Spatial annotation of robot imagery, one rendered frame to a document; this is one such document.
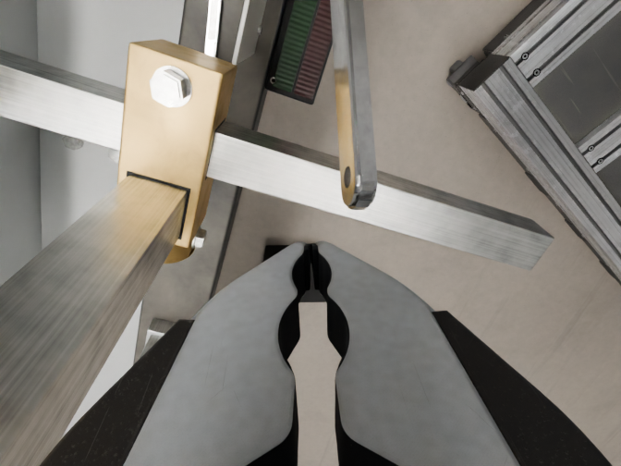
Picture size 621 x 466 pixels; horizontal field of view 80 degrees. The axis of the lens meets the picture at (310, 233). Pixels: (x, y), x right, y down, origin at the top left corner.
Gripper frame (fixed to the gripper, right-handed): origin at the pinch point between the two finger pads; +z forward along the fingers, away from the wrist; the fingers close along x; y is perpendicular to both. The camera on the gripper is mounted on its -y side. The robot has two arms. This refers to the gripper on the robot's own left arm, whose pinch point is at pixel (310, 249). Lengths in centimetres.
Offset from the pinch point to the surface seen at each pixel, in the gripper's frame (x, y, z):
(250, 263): -21, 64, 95
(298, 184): -0.7, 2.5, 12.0
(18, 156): -31.7, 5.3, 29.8
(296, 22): -0.6, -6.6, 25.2
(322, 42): 1.5, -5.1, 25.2
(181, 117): -7.0, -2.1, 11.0
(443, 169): 40, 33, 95
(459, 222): 10.3, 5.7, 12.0
